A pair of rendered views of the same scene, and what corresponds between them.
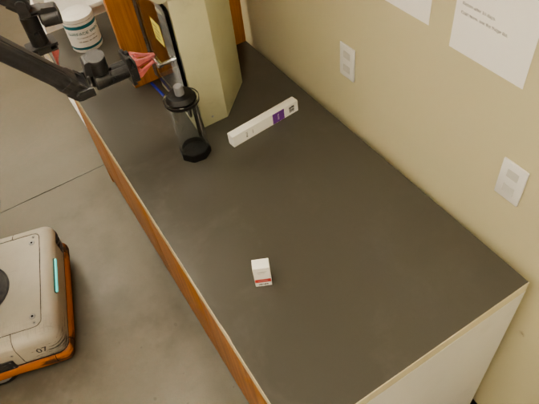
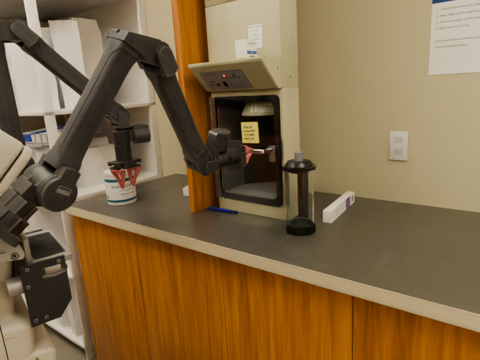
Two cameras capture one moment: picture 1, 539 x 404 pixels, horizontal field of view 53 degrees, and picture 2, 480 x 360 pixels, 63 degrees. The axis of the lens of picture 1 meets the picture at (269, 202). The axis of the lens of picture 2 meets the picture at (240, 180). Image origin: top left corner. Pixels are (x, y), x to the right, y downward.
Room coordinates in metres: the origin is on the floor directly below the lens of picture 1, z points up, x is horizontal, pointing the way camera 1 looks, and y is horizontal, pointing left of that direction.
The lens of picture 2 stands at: (0.29, 0.93, 1.42)
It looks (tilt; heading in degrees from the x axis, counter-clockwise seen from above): 14 degrees down; 334
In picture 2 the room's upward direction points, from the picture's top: 3 degrees counter-clockwise
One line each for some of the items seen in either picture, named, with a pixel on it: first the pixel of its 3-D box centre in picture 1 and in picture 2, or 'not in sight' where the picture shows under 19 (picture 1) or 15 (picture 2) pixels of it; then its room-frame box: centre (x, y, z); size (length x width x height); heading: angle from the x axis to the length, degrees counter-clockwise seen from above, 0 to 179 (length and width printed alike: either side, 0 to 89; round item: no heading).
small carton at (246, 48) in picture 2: not in sight; (246, 49); (1.49, 0.29, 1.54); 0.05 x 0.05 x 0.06; 21
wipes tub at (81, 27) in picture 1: (82, 28); (120, 186); (2.08, 0.66, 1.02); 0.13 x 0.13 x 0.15
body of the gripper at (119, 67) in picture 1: (120, 70); (229, 156); (1.45, 0.39, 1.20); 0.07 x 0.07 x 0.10; 26
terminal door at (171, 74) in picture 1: (160, 46); (246, 151); (1.57, 0.27, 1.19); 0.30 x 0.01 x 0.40; 25
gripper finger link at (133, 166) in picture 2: (49, 55); (128, 173); (1.70, 0.68, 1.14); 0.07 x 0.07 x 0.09; 26
